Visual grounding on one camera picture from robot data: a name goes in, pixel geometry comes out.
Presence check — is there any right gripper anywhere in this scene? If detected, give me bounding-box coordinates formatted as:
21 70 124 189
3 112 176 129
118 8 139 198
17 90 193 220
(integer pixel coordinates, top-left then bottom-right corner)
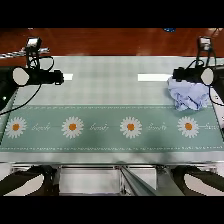
172 66 202 84

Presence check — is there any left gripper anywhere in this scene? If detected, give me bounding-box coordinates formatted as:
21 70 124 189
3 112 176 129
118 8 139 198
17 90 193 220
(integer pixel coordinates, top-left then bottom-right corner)
42 69 65 86

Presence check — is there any light blue shirt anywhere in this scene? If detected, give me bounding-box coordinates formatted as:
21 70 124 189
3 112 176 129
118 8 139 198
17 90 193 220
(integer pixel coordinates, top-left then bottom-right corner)
166 76 212 112

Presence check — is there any black cable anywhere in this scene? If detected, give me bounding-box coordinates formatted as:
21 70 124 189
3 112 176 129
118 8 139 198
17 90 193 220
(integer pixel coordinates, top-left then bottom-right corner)
207 84 224 108
0 82 43 117

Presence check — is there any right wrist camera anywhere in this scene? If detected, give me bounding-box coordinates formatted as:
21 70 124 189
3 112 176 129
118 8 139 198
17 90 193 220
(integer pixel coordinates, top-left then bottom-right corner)
196 35 215 68

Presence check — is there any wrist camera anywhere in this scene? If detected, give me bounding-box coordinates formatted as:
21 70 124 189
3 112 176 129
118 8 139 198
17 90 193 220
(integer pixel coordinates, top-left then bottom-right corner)
24 36 43 70
196 35 215 68

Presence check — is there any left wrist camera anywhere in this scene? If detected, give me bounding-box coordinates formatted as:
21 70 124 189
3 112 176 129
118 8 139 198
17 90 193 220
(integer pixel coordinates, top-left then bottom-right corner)
24 36 43 70

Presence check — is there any silver frame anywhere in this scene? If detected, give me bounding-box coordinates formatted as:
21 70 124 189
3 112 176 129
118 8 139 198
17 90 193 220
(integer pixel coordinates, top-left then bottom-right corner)
0 161 224 197

